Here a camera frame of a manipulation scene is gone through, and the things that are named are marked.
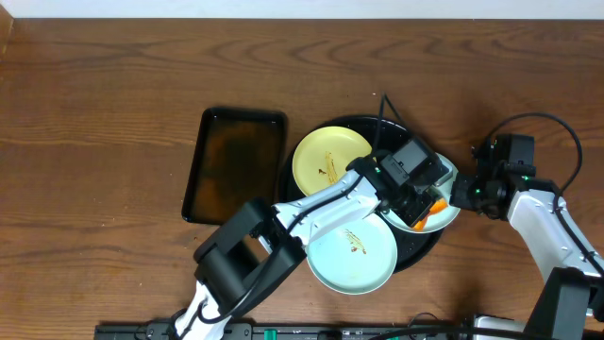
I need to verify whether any orange sponge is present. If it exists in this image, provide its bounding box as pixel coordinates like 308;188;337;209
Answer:
412;197;447;231

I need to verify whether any pale green plastic plate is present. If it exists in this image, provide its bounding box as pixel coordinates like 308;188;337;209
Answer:
381;154;461;234

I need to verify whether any light blue plastic plate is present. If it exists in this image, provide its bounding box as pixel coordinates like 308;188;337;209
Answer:
307;213;398;295

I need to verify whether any yellow plastic plate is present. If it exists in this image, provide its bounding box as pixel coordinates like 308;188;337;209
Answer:
292;127;372;196

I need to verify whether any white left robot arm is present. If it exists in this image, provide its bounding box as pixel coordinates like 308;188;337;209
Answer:
174;154;455;339

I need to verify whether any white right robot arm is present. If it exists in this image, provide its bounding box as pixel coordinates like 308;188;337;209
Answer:
449;156;603;339

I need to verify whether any round black tray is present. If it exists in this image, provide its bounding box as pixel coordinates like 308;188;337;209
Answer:
277;115;443;273

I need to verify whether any rectangular black water tray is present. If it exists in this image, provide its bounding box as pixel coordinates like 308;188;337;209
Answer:
181;106;288;225

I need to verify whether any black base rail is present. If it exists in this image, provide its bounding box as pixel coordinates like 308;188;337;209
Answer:
93;321;478;340

